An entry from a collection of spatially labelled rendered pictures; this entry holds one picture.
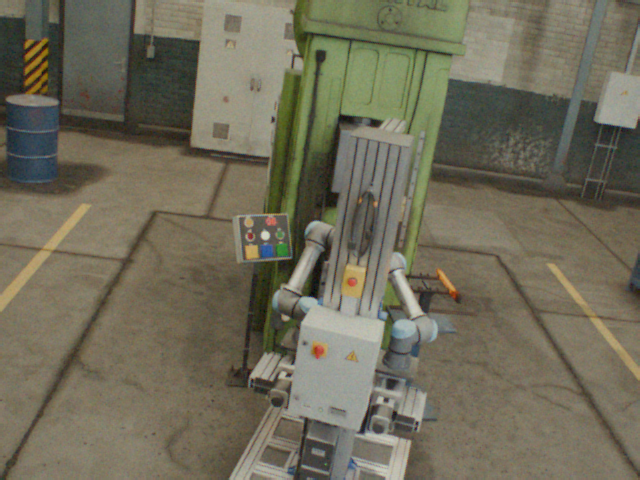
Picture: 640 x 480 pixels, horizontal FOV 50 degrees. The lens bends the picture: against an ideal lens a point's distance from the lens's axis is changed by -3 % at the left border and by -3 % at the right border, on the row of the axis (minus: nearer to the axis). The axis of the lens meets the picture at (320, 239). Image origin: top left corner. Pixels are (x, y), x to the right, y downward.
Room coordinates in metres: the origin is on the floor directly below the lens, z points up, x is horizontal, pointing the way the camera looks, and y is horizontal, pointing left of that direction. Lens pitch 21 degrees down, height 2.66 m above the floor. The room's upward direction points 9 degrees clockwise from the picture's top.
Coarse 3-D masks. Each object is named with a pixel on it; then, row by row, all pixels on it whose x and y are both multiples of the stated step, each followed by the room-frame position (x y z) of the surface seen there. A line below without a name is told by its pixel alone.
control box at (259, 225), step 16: (240, 224) 3.94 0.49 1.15; (256, 224) 3.99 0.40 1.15; (272, 224) 4.04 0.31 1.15; (288, 224) 4.10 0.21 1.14; (240, 240) 3.89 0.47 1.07; (256, 240) 3.94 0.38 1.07; (272, 240) 4.00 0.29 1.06; (288, 240) 4.05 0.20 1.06; (240, 256) 3.86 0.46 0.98; (288, 256) 4.00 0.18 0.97
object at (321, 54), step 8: (320, 56) 4.27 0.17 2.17; (320, 64) 4.28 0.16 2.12; (320, 72) 4.29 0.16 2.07; (312, 104) 4.29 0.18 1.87; (312, 112) 4.28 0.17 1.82; (312, 120) 4.29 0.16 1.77; (304, 160) 4.28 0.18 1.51; (304, 168) 4.28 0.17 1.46; (296, 208) 4.29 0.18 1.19; (296, 216) 4.28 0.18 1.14; (296, 224) 4.28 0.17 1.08; (296, 232) 4.28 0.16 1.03; (296, 240) 4.29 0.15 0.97; (296, 248) 4.29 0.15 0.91
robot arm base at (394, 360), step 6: (390, 348) 3.15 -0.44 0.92; (384, 354) 3.18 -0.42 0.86; (390, 354) 3.14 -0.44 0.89; (396, 354) 3.12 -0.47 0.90; (402, 354) 3.12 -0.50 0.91; (408, 354) 3.14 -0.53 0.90; (384, 360) 3.15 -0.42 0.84; (390, 360) 3.12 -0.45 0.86; (396, 360) 3.11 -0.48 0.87; (402, 360) 3.12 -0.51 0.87; (408, 360) 3.14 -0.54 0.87; (390, 366) 3.11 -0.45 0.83; (396, 366) 3.10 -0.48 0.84; (402, 366) 3.11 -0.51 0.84; (408, 366) 3.13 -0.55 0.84
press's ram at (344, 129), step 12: (348, 120) 4.50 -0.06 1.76; (372, 120) 4.62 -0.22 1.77; (336, 132) 4.39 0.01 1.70; (348, 132) 4.19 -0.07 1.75; (336, 144) 4.29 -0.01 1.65; (348, 144) 4.19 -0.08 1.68; (336, 156) 4.20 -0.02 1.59; (336, 168) 4.19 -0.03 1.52; (336, 180) 4.19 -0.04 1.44; (336, 192) 4.19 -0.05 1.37
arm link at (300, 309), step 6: (300, 300) 3.26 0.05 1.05; (306, 300) 3.27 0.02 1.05; (312, 300) 3.29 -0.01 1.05; (294, 306) 3.25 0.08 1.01; (300, 306) 3.23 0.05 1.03; (306, 306) 3.22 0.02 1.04; (294, 312) 3.24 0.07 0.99; (300, 312) 3.23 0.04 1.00; (306, 312) 3.21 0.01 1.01; (294, 318) 3.25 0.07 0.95; (300, 318) 3.22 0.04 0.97; (300, 324) 3.22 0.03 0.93
